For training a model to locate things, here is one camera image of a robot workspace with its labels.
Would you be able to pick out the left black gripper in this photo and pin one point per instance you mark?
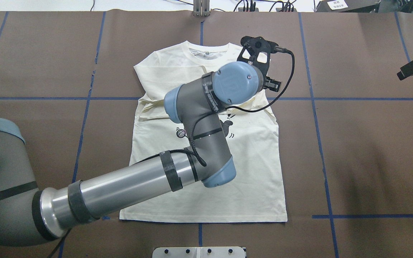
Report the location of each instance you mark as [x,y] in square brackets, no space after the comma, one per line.
[273,84]

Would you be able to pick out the cream long-sleeve printed shirt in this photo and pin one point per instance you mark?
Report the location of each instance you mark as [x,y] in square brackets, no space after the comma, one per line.
[255,195]

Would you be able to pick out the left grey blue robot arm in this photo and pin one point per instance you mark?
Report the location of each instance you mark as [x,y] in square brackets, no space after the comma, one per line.
[30,215]

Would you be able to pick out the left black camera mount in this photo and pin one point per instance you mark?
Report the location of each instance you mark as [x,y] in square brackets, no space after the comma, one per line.
[252,47]

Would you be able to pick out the aluminium frame post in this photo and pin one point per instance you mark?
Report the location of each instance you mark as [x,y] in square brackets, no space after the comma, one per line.
[201,8]

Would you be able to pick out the white pedestal column with base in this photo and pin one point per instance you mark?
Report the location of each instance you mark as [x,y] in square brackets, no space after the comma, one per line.
[200,252]

